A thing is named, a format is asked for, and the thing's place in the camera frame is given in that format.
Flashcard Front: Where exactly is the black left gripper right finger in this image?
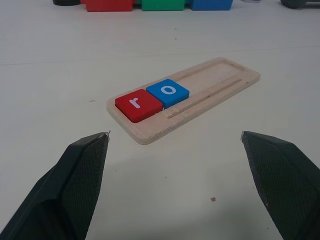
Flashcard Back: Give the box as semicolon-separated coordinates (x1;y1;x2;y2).
240;130;320;240

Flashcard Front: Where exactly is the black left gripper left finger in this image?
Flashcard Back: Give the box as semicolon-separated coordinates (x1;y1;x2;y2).
0;131;111;240

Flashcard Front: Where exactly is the wooden letter tray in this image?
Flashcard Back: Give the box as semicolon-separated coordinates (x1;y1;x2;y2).
106;56;262;146

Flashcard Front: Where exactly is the red letter r tile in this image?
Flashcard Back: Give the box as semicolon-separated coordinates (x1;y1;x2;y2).
114;88;164;124

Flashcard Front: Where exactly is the blue letter o tile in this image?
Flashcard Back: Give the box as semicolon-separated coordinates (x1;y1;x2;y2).
145;78;190;110

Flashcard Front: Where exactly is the dark grey rounded object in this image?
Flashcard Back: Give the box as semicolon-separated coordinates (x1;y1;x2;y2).
279;0;320;10

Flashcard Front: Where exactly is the black round object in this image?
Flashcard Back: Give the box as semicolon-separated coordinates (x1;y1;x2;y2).
52;0;81;7

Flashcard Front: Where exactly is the large red block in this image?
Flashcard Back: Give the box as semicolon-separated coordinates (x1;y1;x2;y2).
83;0;133;13

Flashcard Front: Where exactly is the large blue block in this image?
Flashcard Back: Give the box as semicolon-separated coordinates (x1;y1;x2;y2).
188;0;234;11

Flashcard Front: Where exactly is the large green block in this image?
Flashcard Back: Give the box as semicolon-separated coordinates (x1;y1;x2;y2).
141;0;186;12

